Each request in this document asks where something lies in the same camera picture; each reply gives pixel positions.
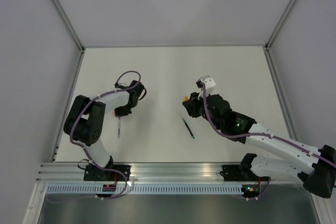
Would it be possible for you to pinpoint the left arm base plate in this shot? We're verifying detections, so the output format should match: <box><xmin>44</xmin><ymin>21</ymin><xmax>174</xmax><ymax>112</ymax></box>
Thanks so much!
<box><xmin>83</xmin><ymin>164</ymin><xmax>131</xmax><ymax>182</ymax></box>

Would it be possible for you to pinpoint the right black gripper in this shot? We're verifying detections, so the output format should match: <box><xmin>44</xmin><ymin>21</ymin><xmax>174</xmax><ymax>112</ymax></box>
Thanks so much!
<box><xmin>183</xmin><ymin>89</ymin><xmax>222</xmax><ymax>130</ymax></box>

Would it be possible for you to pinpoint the left aluminium frame post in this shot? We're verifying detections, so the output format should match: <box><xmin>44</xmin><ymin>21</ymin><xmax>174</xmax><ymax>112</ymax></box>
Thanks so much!
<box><xmin>49</xmin><ymin>0</ymin><xmax>85</xmax><ymax>162</ymax></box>

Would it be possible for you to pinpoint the aluminium mounting rail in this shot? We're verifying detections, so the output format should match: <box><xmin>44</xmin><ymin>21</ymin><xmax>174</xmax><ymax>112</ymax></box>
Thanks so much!
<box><xmin>36</xmin><ymin>162</ymin><xmax>322</xmax><ymax>184</ymax></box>

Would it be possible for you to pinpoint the grey purple pen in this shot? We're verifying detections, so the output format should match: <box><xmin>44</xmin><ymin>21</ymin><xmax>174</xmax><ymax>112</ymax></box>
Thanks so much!
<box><xmin>117</xmin><ymin>117</ymin><xmax>121</xmax><ymax>139</ymax></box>

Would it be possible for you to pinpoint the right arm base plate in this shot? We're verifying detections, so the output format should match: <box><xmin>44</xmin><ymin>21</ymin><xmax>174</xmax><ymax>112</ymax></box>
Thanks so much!
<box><xmin>219</xmin><ymin>165</ymin><xmax>269</xmax><ymax>182</ymax></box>

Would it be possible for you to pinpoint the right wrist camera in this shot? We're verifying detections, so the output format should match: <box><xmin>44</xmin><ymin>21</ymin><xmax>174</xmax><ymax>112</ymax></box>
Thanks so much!
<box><xmin>196</xmin><ymin>75</ymin><xmax>216</xmax><ymax>99</ymax></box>

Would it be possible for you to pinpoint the right aluminium frame post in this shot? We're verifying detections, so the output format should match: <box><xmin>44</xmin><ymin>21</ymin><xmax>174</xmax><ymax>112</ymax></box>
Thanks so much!
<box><xmin>263</xmin><ymin>0</ymin><xmax>298</xmax><ymax>140</ymax></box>

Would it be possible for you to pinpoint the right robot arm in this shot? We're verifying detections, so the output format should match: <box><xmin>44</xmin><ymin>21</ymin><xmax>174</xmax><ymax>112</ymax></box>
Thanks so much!
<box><xmin>182</xmin><ymin>92</ymin><xmax>335</xmax><ymax>198</ymax></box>

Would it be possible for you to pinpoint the green pen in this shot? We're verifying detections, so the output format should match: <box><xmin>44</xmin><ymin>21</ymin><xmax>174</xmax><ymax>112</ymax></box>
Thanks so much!
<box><xmin>182</xmin><ymin>118</ymin><xmax>195</xmax><ymax>139</ymax></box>

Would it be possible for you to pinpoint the aluminium frame post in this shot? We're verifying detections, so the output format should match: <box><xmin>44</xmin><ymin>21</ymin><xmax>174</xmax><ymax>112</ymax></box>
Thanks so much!
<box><xmin>263</xmin><ymin>0</ymin><xmax>298</xmax><ymax>140</ymax></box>
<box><xmin>49</xmin><ymin>0</ymin><xmax>85</xmax><ymax>162</ymax></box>

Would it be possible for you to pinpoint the white slotted cable duct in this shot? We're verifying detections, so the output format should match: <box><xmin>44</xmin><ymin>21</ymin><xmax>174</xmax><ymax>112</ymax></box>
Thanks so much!
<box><xmin>46</xmin><ymin>184</ymin><xmax>243</xmax><ymax>195</ymax></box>

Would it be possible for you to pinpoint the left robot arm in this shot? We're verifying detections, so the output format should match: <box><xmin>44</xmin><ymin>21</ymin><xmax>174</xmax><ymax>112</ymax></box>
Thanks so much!
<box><xmin>64</xmin><ymin>80</ymin><xmax>146</xmax><ymax>182</ymax></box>

